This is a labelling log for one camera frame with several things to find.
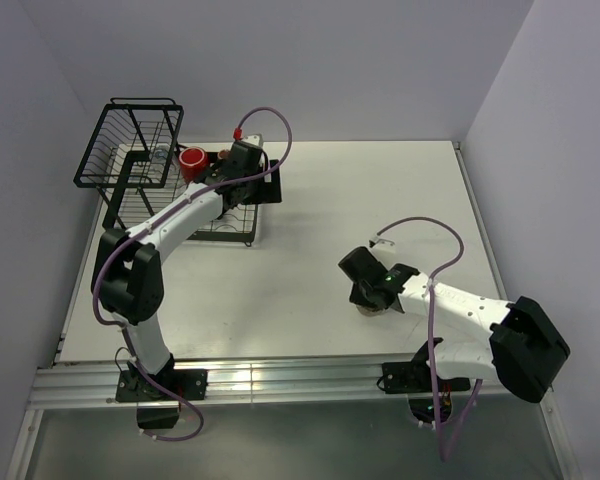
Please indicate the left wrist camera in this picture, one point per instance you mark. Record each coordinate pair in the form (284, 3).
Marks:
(252, 139)

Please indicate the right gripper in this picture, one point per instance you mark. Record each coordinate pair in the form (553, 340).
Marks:
(357, 297)

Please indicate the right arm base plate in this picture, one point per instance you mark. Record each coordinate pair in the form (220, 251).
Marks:
(414, 378)

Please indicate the brown ribbed mug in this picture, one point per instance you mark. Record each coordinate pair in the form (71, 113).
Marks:
(223, 155)

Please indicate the black wire dish rack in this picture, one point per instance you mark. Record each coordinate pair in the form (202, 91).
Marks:
(129, 129)

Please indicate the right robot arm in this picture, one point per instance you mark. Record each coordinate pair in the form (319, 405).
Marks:
(513, 343)

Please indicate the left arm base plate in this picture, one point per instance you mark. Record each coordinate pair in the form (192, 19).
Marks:
(189, 384)

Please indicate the small beige stone bowl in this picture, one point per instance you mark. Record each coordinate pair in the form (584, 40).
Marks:
(369, 312)

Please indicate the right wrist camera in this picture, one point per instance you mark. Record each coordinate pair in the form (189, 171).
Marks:
(382, 245)

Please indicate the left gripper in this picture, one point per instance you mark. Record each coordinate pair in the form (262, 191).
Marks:
(269, 191)

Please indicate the aluminium mounting rail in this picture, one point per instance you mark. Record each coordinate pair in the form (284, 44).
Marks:
(338, 378)

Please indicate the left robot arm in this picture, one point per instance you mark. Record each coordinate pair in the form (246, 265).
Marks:
(127, 285)

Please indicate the clear glass tumbler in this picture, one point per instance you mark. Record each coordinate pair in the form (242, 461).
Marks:
(161, 155)

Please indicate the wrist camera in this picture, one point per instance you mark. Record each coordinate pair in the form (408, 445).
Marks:
(382, 245)
(252, 139)

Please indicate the red ceramic mug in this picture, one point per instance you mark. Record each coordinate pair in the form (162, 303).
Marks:
(192, 161)

